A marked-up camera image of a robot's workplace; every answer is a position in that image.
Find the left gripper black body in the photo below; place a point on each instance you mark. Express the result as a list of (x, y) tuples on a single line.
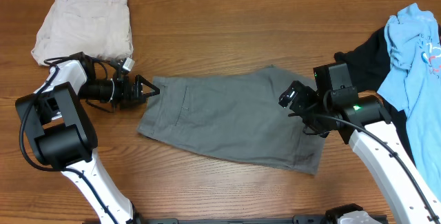
[(121, 93)]

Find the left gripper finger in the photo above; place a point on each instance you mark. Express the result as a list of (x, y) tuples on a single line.
[(143, 97), (140, 82)]

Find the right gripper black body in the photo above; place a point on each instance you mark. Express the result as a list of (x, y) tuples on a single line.
[(306, 101)]

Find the grey shorts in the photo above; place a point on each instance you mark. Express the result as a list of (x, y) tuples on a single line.
[(235, 118)]

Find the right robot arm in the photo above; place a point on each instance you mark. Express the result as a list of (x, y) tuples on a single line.
[(364, 124)]

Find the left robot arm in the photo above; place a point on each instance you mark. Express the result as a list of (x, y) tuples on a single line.
[(56, 134)]

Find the black garment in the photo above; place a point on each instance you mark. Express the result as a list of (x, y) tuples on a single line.
[(368, 66)]

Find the folded beige shorts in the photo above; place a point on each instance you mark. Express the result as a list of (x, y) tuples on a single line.
[(98, 28)]

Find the light blue t-shirt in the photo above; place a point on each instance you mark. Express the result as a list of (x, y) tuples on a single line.
[(413, 85)]

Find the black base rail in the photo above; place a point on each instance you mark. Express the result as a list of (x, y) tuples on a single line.
[(298, 219)]

